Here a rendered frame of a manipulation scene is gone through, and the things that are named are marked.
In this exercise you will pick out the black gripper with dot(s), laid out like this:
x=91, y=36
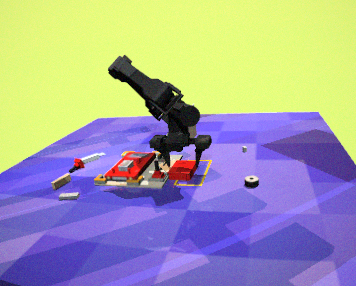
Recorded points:
x=202, y=142

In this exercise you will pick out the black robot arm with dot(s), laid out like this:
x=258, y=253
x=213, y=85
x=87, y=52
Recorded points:
x=159, y=98

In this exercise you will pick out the black toy tyre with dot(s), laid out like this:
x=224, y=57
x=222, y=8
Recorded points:
x=251, y=181

